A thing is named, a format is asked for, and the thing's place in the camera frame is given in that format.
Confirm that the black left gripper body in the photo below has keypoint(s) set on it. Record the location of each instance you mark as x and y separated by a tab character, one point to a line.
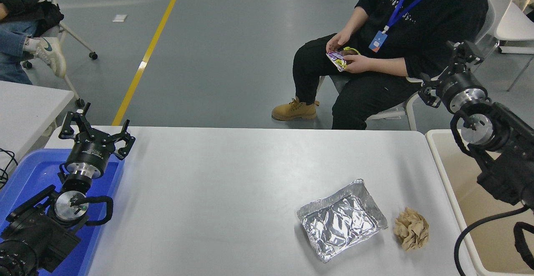
87	153

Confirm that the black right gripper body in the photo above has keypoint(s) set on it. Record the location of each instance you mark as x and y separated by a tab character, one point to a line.
457	83

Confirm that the purple yellow snack bar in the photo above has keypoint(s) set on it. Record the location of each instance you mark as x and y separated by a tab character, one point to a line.
338	59

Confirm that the tan paper ball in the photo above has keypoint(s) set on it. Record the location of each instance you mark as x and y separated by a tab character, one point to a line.
411	228

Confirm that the silver foil tray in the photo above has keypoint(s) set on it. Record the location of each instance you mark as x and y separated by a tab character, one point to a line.
340	222

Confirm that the person's left forearm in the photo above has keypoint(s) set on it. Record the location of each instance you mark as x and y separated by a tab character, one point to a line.
390	65

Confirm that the person's right forearm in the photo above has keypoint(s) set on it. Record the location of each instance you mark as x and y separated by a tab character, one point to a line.
354	21

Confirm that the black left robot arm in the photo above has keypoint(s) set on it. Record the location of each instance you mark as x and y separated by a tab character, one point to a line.
33	234

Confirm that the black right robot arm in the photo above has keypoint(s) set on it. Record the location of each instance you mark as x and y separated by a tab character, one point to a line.
500	142

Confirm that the person's left hand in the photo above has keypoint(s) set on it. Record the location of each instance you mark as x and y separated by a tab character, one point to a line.
361	64

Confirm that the person's right hand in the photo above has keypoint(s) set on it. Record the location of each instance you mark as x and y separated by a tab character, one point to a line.
338	41

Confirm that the person's hand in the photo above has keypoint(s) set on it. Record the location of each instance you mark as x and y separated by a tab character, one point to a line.
2	12

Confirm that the grey white office chair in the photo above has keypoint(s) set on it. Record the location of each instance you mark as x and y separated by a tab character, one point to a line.
412	113

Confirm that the small white table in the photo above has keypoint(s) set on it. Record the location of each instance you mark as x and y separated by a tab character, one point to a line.
29	105

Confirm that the blue plastic tray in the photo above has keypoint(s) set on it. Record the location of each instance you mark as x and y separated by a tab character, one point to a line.
29	171

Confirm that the white shell chair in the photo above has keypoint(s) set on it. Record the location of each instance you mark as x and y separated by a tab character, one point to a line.
515	26

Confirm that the white wheeled chair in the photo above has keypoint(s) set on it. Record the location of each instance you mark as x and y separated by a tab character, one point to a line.
54	30

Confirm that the large pale plastic bin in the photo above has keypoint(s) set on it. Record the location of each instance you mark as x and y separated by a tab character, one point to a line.
461	192

